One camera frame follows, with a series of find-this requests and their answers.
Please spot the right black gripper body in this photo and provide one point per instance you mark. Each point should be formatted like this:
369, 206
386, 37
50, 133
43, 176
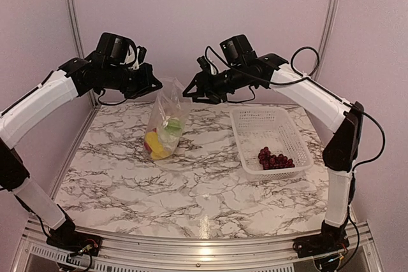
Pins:
216, 90

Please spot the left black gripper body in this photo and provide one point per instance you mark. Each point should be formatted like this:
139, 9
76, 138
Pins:
132, 85

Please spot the clear zip top bag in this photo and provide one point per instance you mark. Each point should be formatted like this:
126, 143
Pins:
169, 103

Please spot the white cauliflower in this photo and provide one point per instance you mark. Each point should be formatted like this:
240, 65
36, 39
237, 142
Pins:
169, 133

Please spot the yellow lemon toy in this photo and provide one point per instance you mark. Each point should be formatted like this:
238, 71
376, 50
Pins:
151, 140

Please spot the white plastic basket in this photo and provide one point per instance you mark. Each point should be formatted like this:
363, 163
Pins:
255, 128

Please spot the purple grape bunch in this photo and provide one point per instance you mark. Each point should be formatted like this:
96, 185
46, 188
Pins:
270, 161

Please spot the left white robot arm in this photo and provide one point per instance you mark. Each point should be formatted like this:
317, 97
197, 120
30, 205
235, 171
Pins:
72, 80

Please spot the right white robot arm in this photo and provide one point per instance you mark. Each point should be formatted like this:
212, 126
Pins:
342, 118

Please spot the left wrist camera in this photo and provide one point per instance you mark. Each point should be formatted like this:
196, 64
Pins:
118, 51

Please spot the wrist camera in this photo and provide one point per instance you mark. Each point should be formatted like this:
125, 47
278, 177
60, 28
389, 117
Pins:
118, 51
237, 52

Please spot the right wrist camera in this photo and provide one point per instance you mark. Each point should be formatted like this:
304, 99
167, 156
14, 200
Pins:
237, 52

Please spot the left aluminium frame post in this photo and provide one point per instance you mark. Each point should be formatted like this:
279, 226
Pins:
75, 30

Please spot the aluminium frame post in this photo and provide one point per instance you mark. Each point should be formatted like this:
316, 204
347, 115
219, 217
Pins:
329, 22
75, 30

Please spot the right aluminium frame post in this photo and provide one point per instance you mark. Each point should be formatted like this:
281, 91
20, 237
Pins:
329, 22

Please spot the front aluminium rail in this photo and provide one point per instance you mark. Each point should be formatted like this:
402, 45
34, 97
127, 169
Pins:
125, 252

